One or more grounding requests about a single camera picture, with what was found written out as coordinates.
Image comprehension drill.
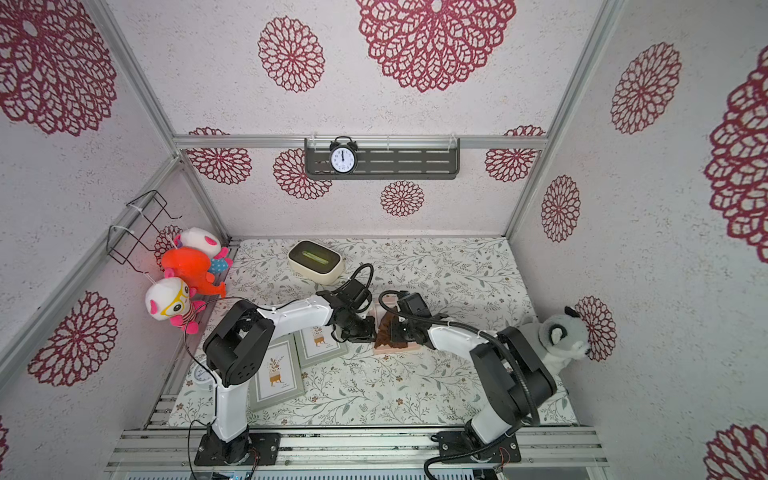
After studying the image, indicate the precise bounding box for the brown cloth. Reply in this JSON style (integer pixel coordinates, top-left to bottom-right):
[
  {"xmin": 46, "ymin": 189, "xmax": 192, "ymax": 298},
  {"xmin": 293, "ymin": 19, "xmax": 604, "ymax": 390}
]
[{"xmin": 374, "ymin": 313, "xmax": 409, "ymax": 354}]

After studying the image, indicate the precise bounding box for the pink picture frame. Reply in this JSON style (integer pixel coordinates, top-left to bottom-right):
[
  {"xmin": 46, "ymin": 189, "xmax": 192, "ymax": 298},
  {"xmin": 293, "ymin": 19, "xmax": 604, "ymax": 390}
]
[{"xmin": 368, "ymin": 305, "xmax": 421, "ymax": 355}]

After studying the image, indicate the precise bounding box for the green picture frame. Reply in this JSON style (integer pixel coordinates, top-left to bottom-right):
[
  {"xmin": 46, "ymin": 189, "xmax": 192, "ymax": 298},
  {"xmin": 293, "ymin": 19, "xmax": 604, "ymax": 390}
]
[
  {"xmin": 249, "ymin": 334, "xmax": 305, "ymax": 411},
  {"xmin": 294, "ymin": 326, "xmax": 348, "ymax": 368}
]

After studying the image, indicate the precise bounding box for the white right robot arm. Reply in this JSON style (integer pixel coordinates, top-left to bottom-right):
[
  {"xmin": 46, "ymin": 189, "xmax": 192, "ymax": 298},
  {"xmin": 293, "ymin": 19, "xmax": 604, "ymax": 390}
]
[{"xmin": 391, "ymin": 291, "xmax": 557, "ymax": 446}]

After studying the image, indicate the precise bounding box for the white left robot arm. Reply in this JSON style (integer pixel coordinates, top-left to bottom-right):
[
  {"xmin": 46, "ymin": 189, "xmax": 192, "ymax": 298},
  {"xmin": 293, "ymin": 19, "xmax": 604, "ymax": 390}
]
[{"xmin": 203, "ymin": 279, "xmax": 376, "ymax": 445}]

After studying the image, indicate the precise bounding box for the cream tissue box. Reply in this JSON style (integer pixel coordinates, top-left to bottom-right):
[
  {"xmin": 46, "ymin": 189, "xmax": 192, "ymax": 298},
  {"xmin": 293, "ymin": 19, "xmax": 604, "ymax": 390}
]
[{"xmin": 288, "ymin": 240, "xmax": 346, "ymax": 286}]

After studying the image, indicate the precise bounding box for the black alarm clock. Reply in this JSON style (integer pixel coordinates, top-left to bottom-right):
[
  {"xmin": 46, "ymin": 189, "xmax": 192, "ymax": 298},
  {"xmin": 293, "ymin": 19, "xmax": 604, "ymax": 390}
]
[{"xmin": 329, "ymin": 136, "xmax": 358, "ymax": 174}]

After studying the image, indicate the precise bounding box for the grey husky plush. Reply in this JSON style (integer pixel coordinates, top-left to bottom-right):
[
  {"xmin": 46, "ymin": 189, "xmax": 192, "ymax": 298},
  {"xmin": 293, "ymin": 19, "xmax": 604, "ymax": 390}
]
[{"xmin": 518, "ymin": 306, "xmax": 591, "ymax": 376}]

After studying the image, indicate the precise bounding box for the white alarm clock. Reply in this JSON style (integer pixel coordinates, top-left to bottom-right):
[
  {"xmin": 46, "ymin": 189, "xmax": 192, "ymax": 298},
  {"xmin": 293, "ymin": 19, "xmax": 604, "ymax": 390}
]
[{"xmin": 192, "ymin": 364, "xmax": 216, "ymax": 392}]

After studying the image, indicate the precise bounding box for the white pink plush toy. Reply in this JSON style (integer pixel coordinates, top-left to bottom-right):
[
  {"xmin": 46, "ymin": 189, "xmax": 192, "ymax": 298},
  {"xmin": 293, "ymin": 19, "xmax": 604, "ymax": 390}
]
[{"xmin": 173, "ymin": 227, "xmax": 229, "ymax": 260}]

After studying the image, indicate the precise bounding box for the orange plush toy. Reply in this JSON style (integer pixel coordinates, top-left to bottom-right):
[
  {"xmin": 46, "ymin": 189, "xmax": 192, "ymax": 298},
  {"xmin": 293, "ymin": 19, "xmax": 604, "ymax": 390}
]
[{"xmin": 161, "ymin": 247, "xmax": 227, "ymax": 297}]

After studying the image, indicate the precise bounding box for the white plush with glasses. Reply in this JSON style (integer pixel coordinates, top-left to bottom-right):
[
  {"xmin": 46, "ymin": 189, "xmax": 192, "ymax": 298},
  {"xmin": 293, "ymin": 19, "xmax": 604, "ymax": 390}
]
[{"xmin": 144, "ymin": 277, "xmax": 206, "ymax": 335}]

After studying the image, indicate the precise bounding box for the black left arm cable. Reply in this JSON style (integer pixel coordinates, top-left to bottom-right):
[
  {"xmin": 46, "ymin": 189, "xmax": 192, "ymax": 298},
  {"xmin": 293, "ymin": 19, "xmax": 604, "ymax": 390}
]
[{"xmin": 182, "ymin": 262, "xmax": 376, "ymax": 480}]

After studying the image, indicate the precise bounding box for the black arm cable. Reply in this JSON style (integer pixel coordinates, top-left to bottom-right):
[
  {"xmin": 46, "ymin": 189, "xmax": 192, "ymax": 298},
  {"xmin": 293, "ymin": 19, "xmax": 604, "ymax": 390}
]
[
  {"xmin": 182, "ymin": 262, "xmax": 376, "ymax": 480},
  {"xmin": 377, "ymin": 289, "xmax": 541, "ymax": 480}
]

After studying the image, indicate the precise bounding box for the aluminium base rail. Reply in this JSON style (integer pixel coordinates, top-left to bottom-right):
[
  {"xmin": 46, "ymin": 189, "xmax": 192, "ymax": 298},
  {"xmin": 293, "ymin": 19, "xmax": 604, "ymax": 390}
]
[{"xmin": 104, "ymin": 427, "xmax": 609, "ymax": 478}]

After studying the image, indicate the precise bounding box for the grey wall shelf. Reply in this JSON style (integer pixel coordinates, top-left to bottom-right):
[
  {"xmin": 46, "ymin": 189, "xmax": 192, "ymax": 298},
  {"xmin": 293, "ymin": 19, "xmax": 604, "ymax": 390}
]
[{"xmin": 304, "ymin": 137, "xmax": 461, "ymax": 181}]

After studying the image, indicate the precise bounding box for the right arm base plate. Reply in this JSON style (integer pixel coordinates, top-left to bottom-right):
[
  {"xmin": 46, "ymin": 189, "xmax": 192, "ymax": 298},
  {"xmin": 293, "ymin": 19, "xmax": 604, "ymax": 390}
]
[{"xmin": 430, "ymin": 430, "xmax": 522, "ymax": 464}]

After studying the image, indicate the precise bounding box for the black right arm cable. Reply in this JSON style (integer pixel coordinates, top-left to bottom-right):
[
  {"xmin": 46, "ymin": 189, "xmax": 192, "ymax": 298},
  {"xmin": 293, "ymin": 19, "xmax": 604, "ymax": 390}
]
[{"xmin": 377, "ymin": 289, "xmax": 541, "ymax": 480}]

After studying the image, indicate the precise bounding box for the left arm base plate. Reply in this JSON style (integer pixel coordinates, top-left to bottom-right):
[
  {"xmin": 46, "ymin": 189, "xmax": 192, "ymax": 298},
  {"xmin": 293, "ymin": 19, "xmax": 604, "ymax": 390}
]
[{"xmin": 193, "ymin": 427, "xmax": 281, "ymax": 467}]

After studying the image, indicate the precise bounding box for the black wire basket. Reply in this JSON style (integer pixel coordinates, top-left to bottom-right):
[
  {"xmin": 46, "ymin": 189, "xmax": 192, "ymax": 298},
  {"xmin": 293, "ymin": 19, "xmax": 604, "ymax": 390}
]
[{"xmin": 105, "ymin": 189, "xmax": 182, "ymax": 275}]

